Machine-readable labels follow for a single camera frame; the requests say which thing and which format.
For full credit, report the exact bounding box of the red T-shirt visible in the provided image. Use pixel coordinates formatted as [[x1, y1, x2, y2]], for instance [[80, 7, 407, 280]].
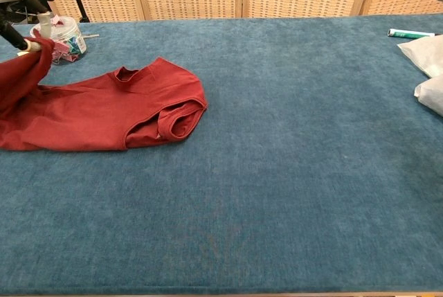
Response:
[[0, 35, 208, 152]]

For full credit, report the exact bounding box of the green white tube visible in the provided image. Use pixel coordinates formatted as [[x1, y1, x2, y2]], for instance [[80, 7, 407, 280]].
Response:
[[386, 28, 435, 39]]

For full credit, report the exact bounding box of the clear jar of binder clips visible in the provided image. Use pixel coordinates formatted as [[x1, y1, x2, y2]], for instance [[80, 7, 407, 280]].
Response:
[[30, 16, 88, 66]]

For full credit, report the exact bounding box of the translucent bag with QR label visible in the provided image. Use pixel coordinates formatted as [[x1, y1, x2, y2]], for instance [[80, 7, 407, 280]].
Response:
[[397, 35, 443, 78]]

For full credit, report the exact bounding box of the blue carpet table cover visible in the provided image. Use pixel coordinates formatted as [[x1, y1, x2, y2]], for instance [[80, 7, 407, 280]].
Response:
[[0, 14, 443, 294]]

